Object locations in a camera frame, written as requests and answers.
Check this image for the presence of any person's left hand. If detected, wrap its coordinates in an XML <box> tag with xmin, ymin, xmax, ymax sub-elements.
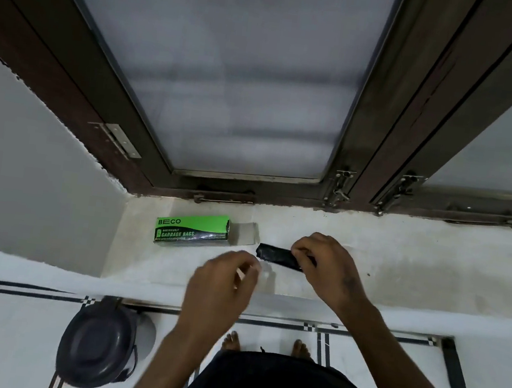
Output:
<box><xmin>175</xmin><ymin>244</ymin><xmax>263</xmax><ymax>347</ymax></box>

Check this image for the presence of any person's right hand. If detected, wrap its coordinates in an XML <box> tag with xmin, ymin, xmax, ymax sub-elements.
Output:
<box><xmin>284</xmin><ymin>229</ymin><xmax>386</xmax><ymax>321</ymax></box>

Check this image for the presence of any clear plastic wrapper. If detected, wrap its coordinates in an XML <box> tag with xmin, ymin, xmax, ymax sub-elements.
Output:
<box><xmin>251</xmin><ymin>259</ymin><xmax>279</xmax><ymax>296</ymax></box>

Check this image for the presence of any black garbage bag roll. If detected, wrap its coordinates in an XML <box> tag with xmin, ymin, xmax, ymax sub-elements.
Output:
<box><xmin>254</xmin><ymin>242</ymin><xmax>307</xmax><ymax>273</ymax></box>

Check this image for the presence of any person's right forearm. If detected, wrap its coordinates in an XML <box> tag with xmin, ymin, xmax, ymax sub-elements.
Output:
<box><xmin>329</xmin><ymin>299</ymin><xmax>497</xmax><ymax>388</ymax></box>

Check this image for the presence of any person's left forearm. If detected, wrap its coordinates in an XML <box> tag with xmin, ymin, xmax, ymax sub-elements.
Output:
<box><xmin>124</xmin><ymin>318</ymin><xmax>226</xmax><ymax>388</ymax></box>

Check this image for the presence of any brass window latch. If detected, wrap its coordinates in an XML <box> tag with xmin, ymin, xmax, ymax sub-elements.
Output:
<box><xmin>372</xmin><ymin>168</ymin><xmax>427</xmax><ymax>222</ymax></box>
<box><xmin>322</xmin><ymin>166</ymin><xmax>358</xmax><ymax>212</ymax></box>

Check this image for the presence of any green garbage bag box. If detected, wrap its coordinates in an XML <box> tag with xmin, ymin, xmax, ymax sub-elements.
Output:
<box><xmin>153</xmin><ymin>207</ymin><xmax>261</xmax><ymax>257</ymax></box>

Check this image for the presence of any person's left foot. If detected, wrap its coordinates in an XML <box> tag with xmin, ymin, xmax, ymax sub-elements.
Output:
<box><xmin>220</xmin><ymin>330</ymin><xmax>244</xmax><ymax>354</ymax></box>

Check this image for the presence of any person's foot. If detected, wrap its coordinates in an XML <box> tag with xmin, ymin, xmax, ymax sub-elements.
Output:
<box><xmin>220</xmin><ymin>330</ymin><xmax>244</xmax><ymax>354</ymax></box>
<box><xmin>290</xmin><ymin>338</ymin><xmax>315</xmax><ymax>362</ymax></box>

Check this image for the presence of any person's right foot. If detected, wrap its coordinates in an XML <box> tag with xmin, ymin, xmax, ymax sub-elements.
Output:
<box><xmin>290</xmin><ymin>338</ymin><xmax>315</xmax><ymax>362</ymax></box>

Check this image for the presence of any grey lidded dustbin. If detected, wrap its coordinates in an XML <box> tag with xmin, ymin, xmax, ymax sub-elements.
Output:
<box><xmin>52</xmin><ymin>291</ymin><xmax>161</xmax><ymax>388</ymax></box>

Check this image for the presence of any silver metal hinge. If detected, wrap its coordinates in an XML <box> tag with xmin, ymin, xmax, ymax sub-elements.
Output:
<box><xmin>84</xmin><ymin>120</ymin><xmax>147</xmax><ymax>161</ymax></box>

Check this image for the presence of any large frosted window pane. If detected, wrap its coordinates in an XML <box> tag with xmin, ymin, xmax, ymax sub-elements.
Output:
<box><xmin>24</xmin><ymin>0</ymin><xmax>404</xmax><ymax>195</ymax></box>

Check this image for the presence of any narrow frosted window pane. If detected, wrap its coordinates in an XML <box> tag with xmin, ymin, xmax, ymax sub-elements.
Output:
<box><xmin>425</xmin><ymin>51</ymin><xmax>512</xmax><ymax>196</ymax></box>

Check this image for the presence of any brown wooden window frame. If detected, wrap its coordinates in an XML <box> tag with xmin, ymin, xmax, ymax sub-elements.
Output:
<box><xmin>0</xmin><ymin>0</ymin><xmax>512</xmax><ymax>242</ymax></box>

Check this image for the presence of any long brass window handle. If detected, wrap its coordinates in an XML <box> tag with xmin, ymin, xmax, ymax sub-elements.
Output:
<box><xmin>442</xmin><ymin>203</ymin><xmax>512</xmax><ymax>232</ymax></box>

